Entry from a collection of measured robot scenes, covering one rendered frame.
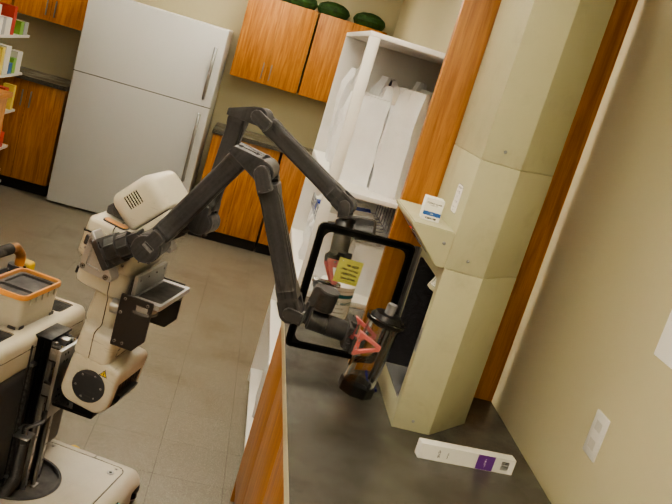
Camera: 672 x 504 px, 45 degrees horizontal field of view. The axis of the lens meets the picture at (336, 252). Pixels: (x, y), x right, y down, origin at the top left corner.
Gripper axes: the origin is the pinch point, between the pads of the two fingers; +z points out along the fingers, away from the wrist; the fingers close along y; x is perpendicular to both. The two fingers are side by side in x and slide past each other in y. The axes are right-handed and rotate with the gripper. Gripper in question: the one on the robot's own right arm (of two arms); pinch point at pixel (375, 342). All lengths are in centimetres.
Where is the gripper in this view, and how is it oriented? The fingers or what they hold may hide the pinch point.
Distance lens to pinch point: 222.2
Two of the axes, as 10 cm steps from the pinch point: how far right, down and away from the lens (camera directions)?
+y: -0.7, -2.6, 9.6
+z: 9.2, 3.5, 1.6
